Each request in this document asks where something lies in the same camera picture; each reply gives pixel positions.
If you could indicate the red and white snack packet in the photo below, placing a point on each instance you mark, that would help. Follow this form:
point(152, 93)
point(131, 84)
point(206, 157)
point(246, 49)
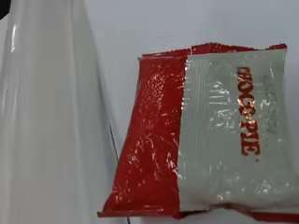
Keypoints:
point(202, 133)

